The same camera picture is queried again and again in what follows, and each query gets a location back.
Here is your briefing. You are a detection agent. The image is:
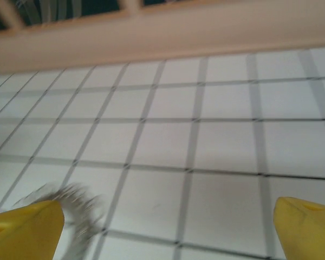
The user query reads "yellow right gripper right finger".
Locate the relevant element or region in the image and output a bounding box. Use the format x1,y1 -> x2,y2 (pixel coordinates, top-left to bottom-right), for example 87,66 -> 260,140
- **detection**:
272,196 -> 325,260

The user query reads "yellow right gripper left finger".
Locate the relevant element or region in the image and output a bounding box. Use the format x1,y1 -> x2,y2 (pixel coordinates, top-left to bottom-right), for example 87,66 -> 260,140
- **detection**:
0,200 -> 66,260

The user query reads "brown keyring with wire loops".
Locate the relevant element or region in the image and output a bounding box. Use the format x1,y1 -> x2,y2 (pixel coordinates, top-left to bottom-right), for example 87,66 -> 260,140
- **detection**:
15,180 -> 109,260

